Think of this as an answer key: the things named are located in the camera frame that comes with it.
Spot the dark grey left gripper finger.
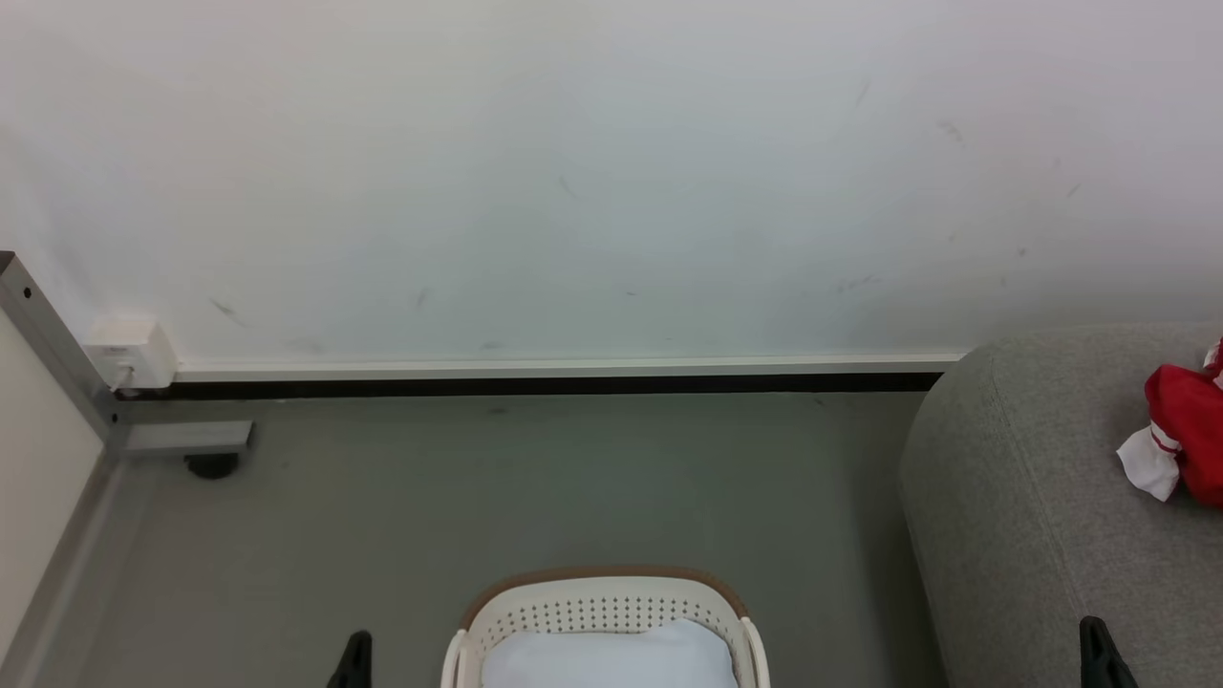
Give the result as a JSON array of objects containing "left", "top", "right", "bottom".
[{"left": 327, "top": 631, "right": 374, "bottom": 688}]

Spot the pale white cloth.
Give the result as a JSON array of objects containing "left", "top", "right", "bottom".
[{"left": 481, "top": 618, "right": 740, "bottom": 688}]

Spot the white perforated laundry basket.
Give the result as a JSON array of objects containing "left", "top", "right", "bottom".
[{"left": 441, "top": 566, "right": 771, "bottom": 688}]

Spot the grey metal partition frame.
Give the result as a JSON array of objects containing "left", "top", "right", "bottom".
[{"left": 0, "top": 250, "right": 255, "bottom": 688}]

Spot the white wall socket box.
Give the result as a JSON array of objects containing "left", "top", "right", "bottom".
[{"left": 84, "top": 315, "right": 179, "bottom": 392}]

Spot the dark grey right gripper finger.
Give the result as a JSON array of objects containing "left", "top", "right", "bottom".
[{"left": 1080, "top": 616, "right": 1141, "bottom": 688}]

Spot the white wall baseboard strip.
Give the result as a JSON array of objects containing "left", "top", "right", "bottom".
[{"left": 172, "top": 353, "right": 971, "bottom": 398}]

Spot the cream partition panel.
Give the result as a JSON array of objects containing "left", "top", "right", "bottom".
[{"left": 0, "top": 311, "right": 104, "bottom": 660}]

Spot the red and white garment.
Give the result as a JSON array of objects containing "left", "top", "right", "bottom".
[{"left": 1116, "top": 336, "right": 1223, "bottom": 507}]

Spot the grey fabric sofa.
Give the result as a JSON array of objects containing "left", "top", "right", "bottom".
[{"left": 898, "top": 323, "right": 1223, "bottom": 688}]

